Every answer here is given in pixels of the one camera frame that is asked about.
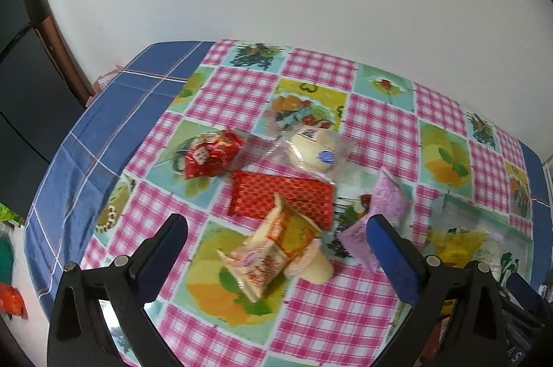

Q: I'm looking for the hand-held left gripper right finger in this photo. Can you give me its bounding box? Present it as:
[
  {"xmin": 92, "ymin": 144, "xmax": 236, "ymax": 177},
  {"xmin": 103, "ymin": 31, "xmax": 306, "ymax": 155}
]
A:
[{"xmin": 365, "ymin": 213, "xmax": 508, "ymax": 367}]

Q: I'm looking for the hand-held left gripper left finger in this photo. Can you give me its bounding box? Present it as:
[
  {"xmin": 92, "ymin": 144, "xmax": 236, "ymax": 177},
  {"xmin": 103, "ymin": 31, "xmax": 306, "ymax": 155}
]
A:
[{"xmin": 47, "ymin": 213, "xmax": 188, "ymax": 367}]

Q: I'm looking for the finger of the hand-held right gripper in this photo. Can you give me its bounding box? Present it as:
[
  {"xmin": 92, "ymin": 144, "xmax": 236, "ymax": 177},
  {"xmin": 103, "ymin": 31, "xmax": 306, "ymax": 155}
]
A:
[{"xmin": 505, "ymin": 274, "xmax": 547, "ymax": 327}]

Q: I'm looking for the purple snack packet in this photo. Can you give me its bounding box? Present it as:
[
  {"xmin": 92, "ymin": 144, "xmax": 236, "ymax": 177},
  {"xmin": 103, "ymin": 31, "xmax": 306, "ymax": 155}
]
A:
[{"xmin": 337, "ymin": 167, "xmax": 411, "ymax": 273}]

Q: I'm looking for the yellow cake packet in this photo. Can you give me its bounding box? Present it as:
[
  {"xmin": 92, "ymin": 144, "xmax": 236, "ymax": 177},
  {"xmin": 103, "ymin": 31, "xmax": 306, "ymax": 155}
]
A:
[{"xmin": 428, "ymin": 229, "xmax": 489, "ymax": 268}]

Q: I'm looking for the pale yellow pudding cup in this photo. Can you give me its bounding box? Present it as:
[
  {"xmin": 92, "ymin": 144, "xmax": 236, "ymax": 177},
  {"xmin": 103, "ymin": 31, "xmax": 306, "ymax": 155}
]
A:
[{"xmin": 283, "ymin": 239, "xmax": 335, "ymax": 285}]

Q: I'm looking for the clear plastic container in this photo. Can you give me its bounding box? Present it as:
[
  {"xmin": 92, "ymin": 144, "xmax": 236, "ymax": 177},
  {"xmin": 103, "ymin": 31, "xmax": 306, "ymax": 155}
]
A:
[{"xmin": 425, "ymin": 194, "xmax": 536, "ymax": 350}]

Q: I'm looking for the beige orange snack packet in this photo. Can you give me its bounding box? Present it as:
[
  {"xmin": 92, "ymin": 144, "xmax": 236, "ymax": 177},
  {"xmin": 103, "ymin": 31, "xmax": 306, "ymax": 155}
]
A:
[{"xmin": 216, "ymin": 193, "xmax": 322, "ymax": 303}]

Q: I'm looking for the shiny red snack packet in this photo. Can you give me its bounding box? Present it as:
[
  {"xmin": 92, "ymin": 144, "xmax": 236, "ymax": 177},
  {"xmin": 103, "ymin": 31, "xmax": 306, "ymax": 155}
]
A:
[{"xmin": 184, "ymin": 127, "xmax": 245, "ymax": 181}]

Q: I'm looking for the red patterned packet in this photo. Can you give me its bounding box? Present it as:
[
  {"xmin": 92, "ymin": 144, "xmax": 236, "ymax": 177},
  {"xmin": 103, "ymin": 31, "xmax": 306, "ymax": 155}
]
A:
[{"xmin": 228, "ymin": 170, "xmax": 337, "ymax": 227}]

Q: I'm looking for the white bun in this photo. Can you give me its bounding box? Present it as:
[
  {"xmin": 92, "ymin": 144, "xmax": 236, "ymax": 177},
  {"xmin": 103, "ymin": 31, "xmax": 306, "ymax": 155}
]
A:
[{"xmin": 263, "ymin": 124, "xmax": 353, "ymax": 184}]

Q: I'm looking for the pink plaid plastic tablecloth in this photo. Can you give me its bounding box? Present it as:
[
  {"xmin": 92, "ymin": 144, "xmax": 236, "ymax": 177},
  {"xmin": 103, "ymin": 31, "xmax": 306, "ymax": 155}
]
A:
[{"xmin": 80, "ymin": 39, "xmax": 534, "ymax": 367}]

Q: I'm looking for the teal green item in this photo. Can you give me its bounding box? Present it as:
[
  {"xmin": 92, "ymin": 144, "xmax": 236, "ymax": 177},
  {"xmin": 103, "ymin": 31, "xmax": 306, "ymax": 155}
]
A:
[{"xmin": 0, "ymin": 237, "xmax": 16, "ymax": 285}]

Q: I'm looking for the orange red item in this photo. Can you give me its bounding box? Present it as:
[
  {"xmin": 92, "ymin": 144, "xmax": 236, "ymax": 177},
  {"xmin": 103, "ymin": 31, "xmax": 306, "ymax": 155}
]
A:
[{"xmin": 0, "ymin": 283, "xmax": 27, "ymax": 318}]

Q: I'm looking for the bright green plastic item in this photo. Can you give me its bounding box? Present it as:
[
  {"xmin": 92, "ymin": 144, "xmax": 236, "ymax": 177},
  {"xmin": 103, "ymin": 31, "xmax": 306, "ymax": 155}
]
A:
[{"xmin": 0, "ymin": 203, "xmax": 22, "ymax": 227}]

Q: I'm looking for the pink white paper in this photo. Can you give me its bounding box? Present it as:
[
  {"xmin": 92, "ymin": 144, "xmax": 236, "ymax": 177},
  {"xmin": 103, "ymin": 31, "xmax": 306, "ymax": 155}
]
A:
[{"xmin": 84, "ymin": 64, "xmax": 124, "ymax": 108}]

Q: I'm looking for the dark cabinet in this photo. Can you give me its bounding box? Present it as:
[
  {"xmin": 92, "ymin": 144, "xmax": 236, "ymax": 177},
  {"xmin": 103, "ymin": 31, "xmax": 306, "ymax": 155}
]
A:
[{"xmin": 0, "ymin": 0, "xmax": 93, "ymax": 164}]

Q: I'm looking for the brown wooden frame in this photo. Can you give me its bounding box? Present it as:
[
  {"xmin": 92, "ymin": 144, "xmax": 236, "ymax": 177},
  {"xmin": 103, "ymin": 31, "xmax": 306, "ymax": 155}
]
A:
[{"xmin": 37, "ymin": 15, "xmax": 96, "ymax": 108}]

